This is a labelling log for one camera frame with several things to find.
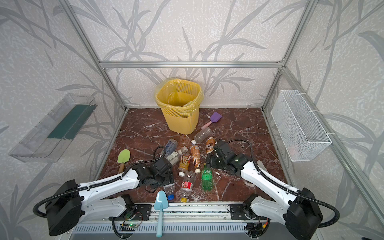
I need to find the brown coffee bottle left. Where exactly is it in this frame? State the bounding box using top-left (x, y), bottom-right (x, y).
top-left (191, 145), bottom-right (201, 174)

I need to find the large green Sprite bottle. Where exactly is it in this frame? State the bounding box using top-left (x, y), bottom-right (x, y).
top-left (202, 164), bottom-right (214, 192)

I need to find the white work glove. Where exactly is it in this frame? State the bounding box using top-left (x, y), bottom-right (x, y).
top-left (257, 161), bottom-right (268, 174)

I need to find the green circuit board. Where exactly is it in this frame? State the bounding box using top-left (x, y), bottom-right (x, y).
top-left (120, 222), bottom-right (142, 232)

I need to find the purple toy shovel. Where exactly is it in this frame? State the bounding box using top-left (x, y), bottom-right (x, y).
top-left (201, 112), bottom-right (222, 130)

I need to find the clear bottle white cap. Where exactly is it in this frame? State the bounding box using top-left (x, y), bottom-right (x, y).
top-left (191, 127), bottom-right (212, 145)

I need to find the white wire wall basket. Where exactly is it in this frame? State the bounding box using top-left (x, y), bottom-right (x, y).
top-left (271, 90), bottom-right (332, 162)

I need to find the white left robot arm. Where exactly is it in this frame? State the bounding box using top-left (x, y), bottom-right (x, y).
top-left (44, 158), bottom-right (174, 236)

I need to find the red label bottle yellow cap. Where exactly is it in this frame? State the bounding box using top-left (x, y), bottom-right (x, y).
top-left (181, 171), bottom-right (196, 203)

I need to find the green spatula scoop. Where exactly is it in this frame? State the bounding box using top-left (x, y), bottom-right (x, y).
top-left (118, 149), bottom-right (131, 174)

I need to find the horizontal aluminium frame bar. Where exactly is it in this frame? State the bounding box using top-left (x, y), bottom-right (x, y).
top-left (99, 61), bottom-right (283, 69)

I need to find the Pepsi label clear bottle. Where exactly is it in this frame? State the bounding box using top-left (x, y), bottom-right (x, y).
top-left (163, 183), bottom-right (176, 201)

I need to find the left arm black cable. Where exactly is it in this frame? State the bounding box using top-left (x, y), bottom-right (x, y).
top-left (32, 145), bottom-right (169, 219)

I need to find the soda water bottle blue cap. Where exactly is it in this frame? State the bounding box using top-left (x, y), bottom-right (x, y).
top-left (164, 139), bottom-right (178, 157)

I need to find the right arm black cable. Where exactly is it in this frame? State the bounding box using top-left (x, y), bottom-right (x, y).
top-left (226, 139), bottom-right (341, 229)

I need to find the clear acrylic wall shelf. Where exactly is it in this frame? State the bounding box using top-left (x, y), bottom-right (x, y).
top-left (9, 94), bottom-right (98, 163)

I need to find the gold red tea bottle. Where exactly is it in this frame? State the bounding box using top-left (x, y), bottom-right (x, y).
top-left (178, 153), bottom-right (191, 177)

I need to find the yellow ribbed plastic bin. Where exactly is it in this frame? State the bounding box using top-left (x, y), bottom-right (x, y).
top-left (155, 79), bottom-right (202, 136)

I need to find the brown Nescafe bottle right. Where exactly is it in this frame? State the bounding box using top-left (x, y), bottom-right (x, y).
top-left (206, 137), bottom-right (216, 155)

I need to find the clear bottle green label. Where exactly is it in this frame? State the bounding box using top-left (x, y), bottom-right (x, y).
top-left (166, 146), bottom-right (188, 166)

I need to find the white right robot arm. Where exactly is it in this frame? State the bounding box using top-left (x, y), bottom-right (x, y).
top-left (206, 140), bottom-right (323, 240)

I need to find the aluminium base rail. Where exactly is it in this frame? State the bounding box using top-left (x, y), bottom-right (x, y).
top-left (64, 201), bottom-right (322, 233)

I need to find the light blue toy shovel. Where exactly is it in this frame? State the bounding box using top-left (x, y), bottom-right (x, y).
top-left (154, 191), bottom-right (169, 238)

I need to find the yellow bin liner bag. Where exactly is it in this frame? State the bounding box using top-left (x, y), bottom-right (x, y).
top-left (154, 78), bottom-right (204, 116)

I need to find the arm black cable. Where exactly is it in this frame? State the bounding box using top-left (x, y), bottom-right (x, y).
top-left (226, 139), bottom-right (341, 229)
top-left (32, 145), bottom-right (169, 219)

